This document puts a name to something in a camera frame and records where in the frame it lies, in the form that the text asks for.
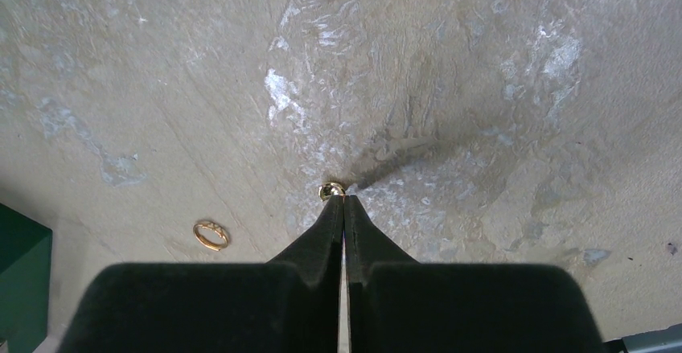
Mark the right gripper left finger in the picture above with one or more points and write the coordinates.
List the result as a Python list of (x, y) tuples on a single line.
[(287, 304)]

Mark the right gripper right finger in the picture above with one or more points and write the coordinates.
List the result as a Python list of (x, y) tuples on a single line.
[(397, 304)]

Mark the small gold stud earring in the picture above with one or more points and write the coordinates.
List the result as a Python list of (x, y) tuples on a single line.
[(329, 189)]

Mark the green jewelry box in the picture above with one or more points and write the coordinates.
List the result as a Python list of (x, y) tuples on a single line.
[(25, 281)]

